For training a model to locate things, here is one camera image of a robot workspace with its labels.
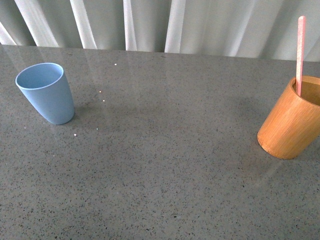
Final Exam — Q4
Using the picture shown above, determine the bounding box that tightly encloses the round bamboo chopstick holder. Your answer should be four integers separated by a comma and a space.
257, 75, 320, 159

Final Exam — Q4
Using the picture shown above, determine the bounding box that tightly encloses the pink chopstick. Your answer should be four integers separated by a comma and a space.
295, 15, 306, 96

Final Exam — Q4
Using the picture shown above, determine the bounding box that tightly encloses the blue plastic cup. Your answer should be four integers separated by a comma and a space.
15, 62, 75, 125

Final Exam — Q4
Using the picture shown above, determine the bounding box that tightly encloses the white pleated curtain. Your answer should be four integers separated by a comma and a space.
0, 0, 320, 62

